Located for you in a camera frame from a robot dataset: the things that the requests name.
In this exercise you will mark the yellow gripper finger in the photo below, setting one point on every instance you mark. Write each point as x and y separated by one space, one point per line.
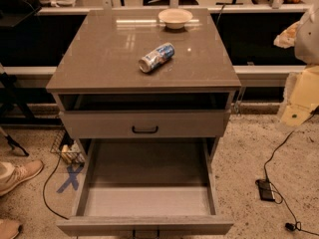
301 97

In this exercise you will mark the blue silver redbull can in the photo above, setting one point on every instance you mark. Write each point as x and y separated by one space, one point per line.
156 57

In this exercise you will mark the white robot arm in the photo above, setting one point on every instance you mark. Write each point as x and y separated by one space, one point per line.
303 36

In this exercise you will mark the grey drawer cabinet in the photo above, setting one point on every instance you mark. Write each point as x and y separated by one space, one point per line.
128 75

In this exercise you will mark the open grey bottom drawer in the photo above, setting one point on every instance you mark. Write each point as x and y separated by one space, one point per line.
146 187

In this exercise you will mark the black power adapter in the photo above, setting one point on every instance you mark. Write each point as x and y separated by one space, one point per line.
265 190

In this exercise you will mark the white ceramic bowl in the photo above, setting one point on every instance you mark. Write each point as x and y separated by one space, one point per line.
174 18

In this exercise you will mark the blue tape cross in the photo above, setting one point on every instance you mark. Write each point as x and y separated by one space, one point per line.
72 180

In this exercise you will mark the black tripod leg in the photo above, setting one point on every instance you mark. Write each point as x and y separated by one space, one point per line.
13 143

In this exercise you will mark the black chair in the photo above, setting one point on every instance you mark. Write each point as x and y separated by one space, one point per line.
13 12

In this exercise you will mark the tan sneaker upper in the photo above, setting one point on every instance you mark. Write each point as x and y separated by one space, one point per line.
12 175

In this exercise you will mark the tan sneaker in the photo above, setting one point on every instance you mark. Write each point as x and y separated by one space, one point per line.
9 229
12 175

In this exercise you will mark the tan sneaker lower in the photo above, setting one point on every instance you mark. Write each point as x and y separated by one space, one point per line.
9 229

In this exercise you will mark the wire basket with items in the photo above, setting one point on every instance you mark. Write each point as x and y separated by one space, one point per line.
67 148

